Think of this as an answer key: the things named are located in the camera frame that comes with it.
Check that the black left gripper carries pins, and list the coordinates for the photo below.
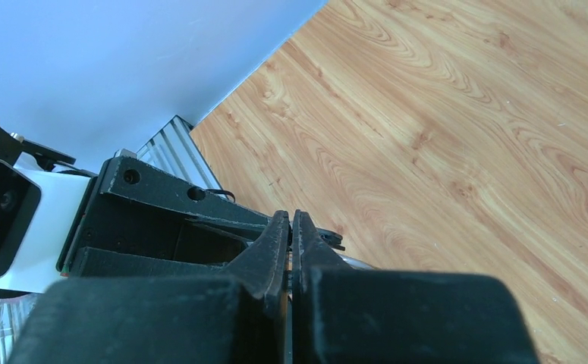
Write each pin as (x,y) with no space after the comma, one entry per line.
(234,315)

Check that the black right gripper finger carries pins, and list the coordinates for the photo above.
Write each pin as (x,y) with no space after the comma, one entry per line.
(346,315)

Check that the large silver keyring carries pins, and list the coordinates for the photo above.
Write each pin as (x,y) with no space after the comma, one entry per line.
(310,247)

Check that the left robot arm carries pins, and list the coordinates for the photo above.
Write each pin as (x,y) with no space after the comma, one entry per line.
(12,143)

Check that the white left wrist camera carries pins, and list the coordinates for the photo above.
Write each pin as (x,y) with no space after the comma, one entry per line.
(38,210)

